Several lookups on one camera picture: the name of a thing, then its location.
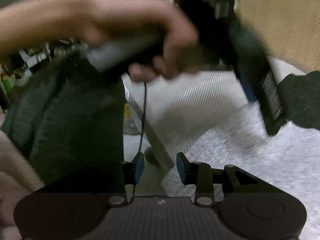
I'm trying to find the person's left hand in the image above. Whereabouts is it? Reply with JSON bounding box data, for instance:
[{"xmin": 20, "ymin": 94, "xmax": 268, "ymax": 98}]
[{"xmin": 81, "ymin": 0, "xmax": 201, "ymax": 83}]

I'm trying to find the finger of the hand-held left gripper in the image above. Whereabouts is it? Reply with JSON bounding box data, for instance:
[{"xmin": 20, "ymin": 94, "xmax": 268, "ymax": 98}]
[
  {"xmin": 264, "ymin": 118, "xmax": 287, "ymax": 136},
  {"xmin": 239, "ymin": 71, "xmax": 257, "ymax": 103}
]

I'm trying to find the grey woven bed mat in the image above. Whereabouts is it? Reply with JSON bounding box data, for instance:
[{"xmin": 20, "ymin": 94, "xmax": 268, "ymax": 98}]
[{"xmin": 121, "ymin": 57, "xmax": 308, "ymax": 175}]

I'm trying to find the stack of books and boxes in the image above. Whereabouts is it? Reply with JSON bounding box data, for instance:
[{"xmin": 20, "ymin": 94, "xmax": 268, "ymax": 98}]
[{"xmin": 0, "ymin": 39, "xmax": 88, "ymax": 98}]

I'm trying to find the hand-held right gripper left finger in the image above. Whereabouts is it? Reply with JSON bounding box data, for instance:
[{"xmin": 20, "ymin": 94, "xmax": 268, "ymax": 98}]
[{"xmin": 108, "ymin": 152, "xmax": 145, "ymax": 207}]

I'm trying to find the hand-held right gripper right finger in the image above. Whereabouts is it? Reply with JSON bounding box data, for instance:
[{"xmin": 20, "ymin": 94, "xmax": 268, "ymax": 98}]
[{"xmin": 176, "ymin": 152, "xmax": 275, "ymax": 207}]

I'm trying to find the black cable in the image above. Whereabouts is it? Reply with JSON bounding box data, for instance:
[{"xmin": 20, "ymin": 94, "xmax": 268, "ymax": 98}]
[{"xmin": 132, "ymin": 82, "xmax": 167, "ymax": 198}]

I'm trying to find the grey and black knit sweater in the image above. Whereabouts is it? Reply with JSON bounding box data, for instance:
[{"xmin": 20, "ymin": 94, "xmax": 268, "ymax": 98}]
[{"xmin": 161, "ymin": 71, "xmax": 320, "ymax": 240}]

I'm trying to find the dark sweater with squirrel embroidery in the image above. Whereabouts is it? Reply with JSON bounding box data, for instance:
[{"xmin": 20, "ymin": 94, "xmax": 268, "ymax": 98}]
[{"xmin": 0, "ymin": 52, "xmax": 126, "ymax": 188}]

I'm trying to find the person's beige clothing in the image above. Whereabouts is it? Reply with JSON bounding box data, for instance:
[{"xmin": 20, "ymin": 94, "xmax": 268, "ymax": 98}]
[{"xmin": 0, "ymin": 130, "xmax": 46, "ymax": 240}]

